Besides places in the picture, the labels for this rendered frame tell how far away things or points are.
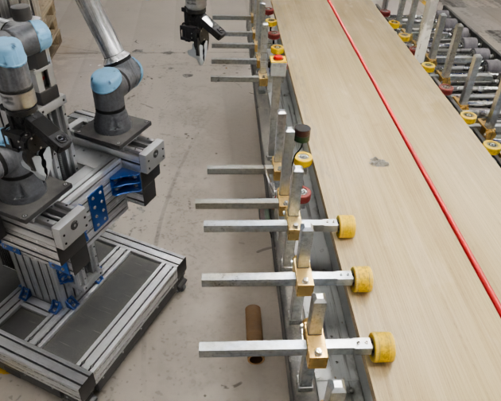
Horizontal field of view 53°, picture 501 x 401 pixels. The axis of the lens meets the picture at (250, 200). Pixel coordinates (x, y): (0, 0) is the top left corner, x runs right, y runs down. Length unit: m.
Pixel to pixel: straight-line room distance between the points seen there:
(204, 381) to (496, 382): 1.35
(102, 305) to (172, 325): 0.38
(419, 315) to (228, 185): 2.15
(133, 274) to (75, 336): 0.42
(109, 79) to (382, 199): 1.14
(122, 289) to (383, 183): 1.34
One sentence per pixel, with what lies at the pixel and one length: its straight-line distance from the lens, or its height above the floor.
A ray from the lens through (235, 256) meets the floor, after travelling 2.99.
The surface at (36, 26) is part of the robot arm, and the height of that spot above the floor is 1.64.
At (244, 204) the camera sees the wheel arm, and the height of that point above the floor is 0.85.
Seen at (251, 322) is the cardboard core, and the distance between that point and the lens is 2.57.
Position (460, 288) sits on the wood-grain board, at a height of 0.90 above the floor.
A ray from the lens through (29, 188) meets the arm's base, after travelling 1.79.
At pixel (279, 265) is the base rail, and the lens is 1.96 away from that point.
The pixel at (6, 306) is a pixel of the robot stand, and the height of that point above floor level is 0.23.
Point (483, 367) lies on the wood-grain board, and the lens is 1.59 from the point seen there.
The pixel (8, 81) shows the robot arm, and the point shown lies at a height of 1.59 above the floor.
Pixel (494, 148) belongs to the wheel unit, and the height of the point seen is 0.91.
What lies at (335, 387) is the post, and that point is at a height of 1.11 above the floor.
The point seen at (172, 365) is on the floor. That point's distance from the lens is 2.53.
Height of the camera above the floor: 2.09
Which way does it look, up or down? 38 degrees down
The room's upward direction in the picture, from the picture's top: 2 degrees clockwise
